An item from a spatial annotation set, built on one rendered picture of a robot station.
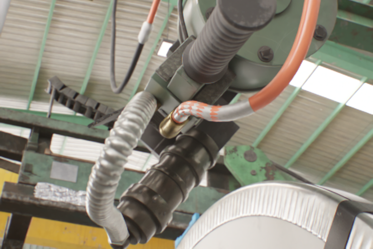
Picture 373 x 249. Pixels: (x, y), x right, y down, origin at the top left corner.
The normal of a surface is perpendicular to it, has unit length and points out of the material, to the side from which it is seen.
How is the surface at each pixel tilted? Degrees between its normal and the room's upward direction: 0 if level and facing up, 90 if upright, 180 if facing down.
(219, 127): 115
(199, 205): 90
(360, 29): 180
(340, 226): 89
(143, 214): 105
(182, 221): 90
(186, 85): 137
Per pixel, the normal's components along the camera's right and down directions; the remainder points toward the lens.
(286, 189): -0.94, -0.19
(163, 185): 0.30, -0.45
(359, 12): 0.00, 0.77
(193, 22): -0.95, 0.21
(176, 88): -0.65, 0.70
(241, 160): 0.18, -0.63
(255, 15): 0.19, -0.24
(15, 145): 0.56, -0.53
